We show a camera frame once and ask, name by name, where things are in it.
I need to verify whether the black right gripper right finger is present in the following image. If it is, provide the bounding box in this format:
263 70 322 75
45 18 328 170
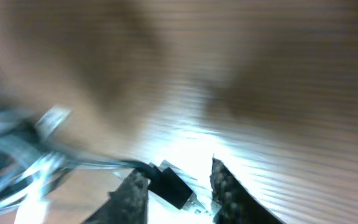
210 158 283 224

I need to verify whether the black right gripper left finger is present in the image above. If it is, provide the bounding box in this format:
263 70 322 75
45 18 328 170
82 169 149 224

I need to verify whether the black USB cable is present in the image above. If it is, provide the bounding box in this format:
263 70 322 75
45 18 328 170
0 118 206 215

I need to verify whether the white USB cable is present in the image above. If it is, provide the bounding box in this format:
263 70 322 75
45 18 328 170
0 105 74 218

